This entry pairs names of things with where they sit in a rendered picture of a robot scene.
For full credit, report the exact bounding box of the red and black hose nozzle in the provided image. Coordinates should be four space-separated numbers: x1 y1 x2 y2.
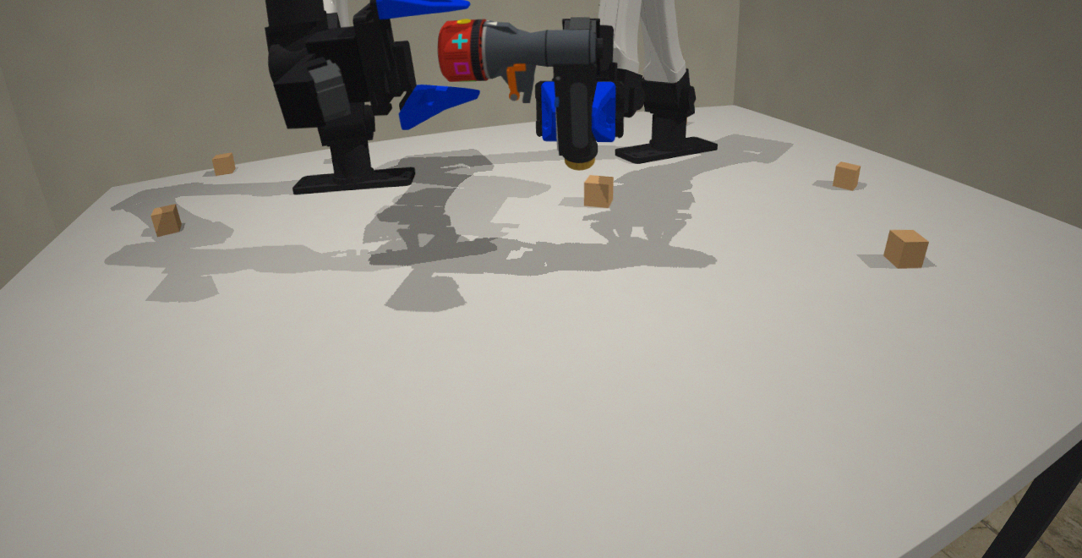
438 19 603 171

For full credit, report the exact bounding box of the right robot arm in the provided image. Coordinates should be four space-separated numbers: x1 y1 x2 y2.
265 0 415 194

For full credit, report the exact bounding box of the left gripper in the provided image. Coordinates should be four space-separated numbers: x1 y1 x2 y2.
535 81 625 142

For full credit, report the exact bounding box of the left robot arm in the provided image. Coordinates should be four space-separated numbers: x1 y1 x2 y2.
562 0 718 164

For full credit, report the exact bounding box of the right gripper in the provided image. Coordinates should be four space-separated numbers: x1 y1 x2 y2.
352 0 480 130

